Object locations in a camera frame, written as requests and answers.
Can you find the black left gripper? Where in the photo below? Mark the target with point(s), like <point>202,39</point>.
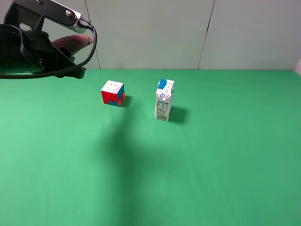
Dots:
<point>31,51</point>

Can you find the purple eggplant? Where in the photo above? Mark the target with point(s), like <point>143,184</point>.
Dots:
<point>74,43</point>

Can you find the multicoloured puzzle cube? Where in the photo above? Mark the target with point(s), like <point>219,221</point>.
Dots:
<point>113,93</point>

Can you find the white blue milk carton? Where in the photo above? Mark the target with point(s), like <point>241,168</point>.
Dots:
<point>164,99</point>

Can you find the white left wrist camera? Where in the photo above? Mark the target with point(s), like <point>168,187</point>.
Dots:
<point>33,12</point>

